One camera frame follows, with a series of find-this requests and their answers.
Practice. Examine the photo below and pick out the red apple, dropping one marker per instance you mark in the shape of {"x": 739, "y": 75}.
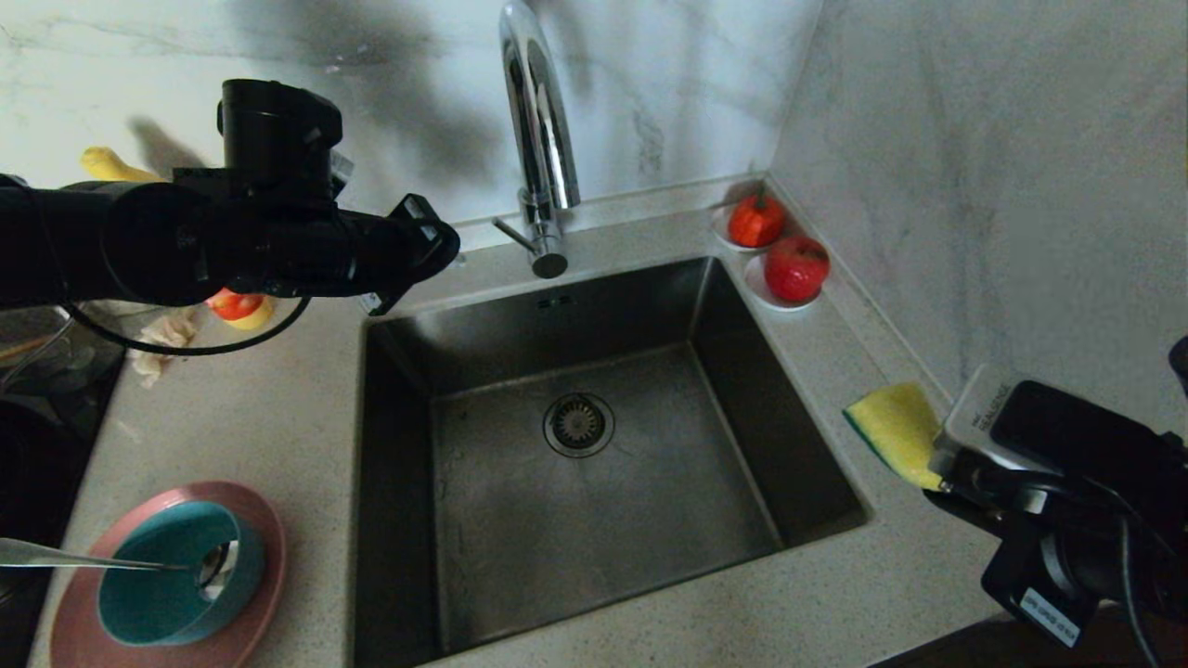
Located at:
{"x": 796, "y": 269}

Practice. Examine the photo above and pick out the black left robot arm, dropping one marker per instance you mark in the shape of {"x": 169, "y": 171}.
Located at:
{"x": 186, "y": 241}

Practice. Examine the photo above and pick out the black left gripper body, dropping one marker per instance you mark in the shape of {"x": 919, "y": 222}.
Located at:
{"x": 408, "y": 246}

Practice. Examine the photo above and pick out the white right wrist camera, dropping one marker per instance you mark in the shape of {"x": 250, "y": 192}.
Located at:
{"x": 965, "y": 417}

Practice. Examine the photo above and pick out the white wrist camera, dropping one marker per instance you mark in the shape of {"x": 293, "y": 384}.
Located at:
{"x": 965, "y": 417}
{"x": 342, "y": 174}

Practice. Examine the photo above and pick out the round sink drain strainer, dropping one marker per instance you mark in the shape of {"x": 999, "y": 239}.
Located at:
{"x": 578, "y": 425}

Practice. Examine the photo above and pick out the red tomato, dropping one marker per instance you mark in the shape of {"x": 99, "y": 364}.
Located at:
{"x": 755, "y": 223}

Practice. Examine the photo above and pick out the metal spoon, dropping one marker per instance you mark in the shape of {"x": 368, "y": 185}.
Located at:
{"x": 56, "y": 555}

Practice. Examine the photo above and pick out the stainless steel sink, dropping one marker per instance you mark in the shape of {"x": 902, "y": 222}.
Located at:
{"x": 603, "y": 538}

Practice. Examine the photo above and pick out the orange dish soap bottle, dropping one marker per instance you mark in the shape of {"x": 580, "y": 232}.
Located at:
{"x": 237, "y": 304}

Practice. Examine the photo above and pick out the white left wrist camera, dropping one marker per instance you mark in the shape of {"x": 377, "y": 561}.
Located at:
{"x": 342, "y": 174}

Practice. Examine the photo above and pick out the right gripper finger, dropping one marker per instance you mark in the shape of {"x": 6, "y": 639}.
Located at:
{"x": 961, "y": 510}

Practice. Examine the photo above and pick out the small white dish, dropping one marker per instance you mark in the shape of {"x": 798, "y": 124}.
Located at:
{"x": 755, "y": 280}
{"x": 720, "y": 229}

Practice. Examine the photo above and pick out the pink plate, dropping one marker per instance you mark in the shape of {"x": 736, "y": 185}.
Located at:
{"x": 264, "y": 557}

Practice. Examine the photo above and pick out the crumpled white cloth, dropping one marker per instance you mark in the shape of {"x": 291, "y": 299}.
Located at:
{"x": 172, "y": 329}

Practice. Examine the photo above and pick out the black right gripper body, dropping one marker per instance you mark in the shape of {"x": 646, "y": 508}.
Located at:
{"x": 1030, "y": 557}

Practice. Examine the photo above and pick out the teal bowl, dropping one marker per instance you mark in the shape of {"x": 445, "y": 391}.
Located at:
{"x": 139, "y": 612}

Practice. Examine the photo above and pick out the chrome gooseneck faucet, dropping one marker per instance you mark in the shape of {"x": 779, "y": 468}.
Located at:
{"x": 538, "y": 111}

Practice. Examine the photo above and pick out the black stovetop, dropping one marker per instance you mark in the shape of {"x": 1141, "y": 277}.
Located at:
{"x": 37, "y": 482}

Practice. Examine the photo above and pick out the yellow green sponge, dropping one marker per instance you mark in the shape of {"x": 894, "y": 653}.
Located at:
{"x": 896, "y": 427}

